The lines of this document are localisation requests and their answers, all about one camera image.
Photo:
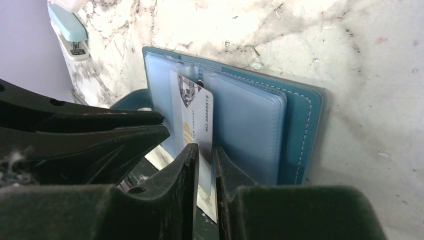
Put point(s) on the white VIP card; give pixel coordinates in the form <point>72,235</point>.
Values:
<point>193,123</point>

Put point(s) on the light blue stapler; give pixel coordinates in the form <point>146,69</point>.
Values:
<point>71,33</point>

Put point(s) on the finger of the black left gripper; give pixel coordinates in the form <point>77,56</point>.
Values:
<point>27,111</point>
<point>103,157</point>

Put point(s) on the translucent white plastic bin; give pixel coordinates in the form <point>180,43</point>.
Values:
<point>71,6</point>

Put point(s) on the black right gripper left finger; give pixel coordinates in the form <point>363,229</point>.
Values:
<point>104,212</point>

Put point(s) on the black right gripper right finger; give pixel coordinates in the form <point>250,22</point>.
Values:
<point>247,210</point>

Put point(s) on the blue leather card holder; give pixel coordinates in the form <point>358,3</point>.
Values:
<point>266,125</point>

